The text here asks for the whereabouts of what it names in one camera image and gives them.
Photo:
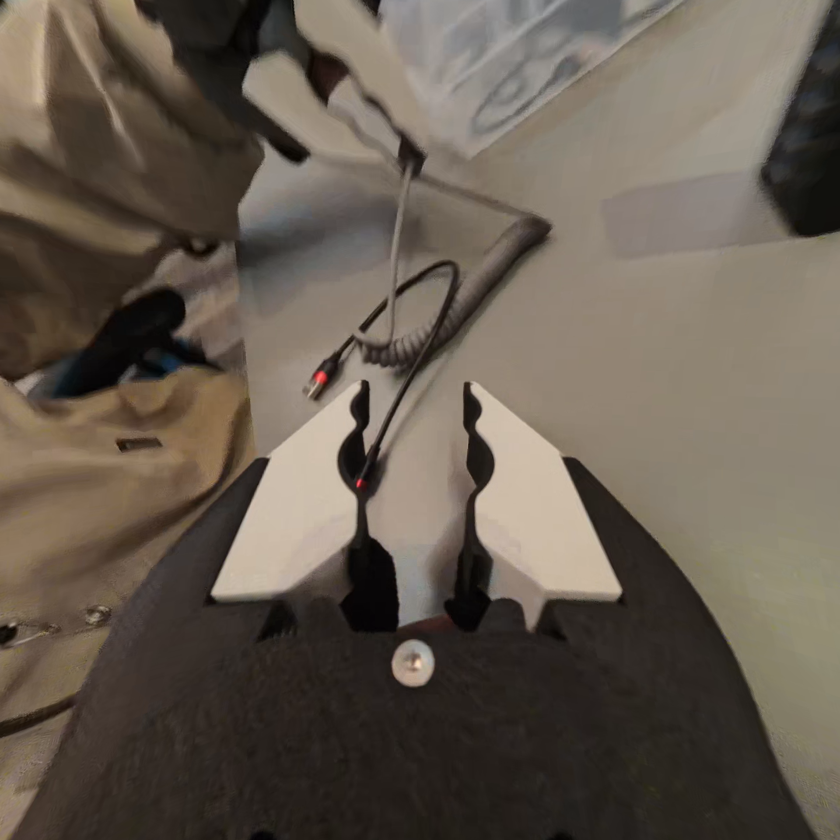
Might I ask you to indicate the clear plastic bin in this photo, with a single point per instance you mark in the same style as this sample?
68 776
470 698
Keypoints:
525 59

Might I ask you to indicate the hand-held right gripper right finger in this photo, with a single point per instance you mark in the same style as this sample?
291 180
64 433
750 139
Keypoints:
544 525

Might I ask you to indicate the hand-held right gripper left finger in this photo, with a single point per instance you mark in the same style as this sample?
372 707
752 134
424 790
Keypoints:
295 525

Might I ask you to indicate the black and blue object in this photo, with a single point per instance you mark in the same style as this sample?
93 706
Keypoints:
124 341

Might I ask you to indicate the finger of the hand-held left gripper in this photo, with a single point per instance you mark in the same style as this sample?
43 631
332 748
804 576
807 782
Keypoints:
279 92
367 65

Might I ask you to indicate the person's beige coat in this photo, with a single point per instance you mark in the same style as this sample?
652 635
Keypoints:
98 492

